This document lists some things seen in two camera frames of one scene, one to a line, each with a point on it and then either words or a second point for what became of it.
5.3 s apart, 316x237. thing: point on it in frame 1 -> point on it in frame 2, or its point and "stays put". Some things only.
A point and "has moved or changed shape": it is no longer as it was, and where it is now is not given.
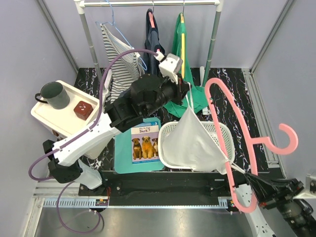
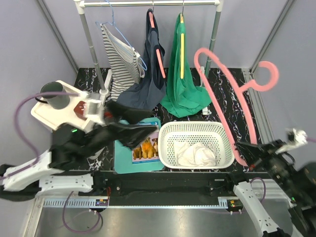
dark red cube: (83, 110) stays put
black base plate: (174, 189) stays put
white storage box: (63, 122) stays put
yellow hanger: (182, 49) stays put
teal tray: (123, 153) stays put
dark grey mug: (54, 94) stays put
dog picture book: (144, 143) stays put
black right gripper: (286, 189) -> (257, 155)
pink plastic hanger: (251, 141) -> (256, 85)
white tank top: (188, 142) has moved or changed shape
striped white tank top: (125, 68) stays put
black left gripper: (180, 89) -> (131, 135)
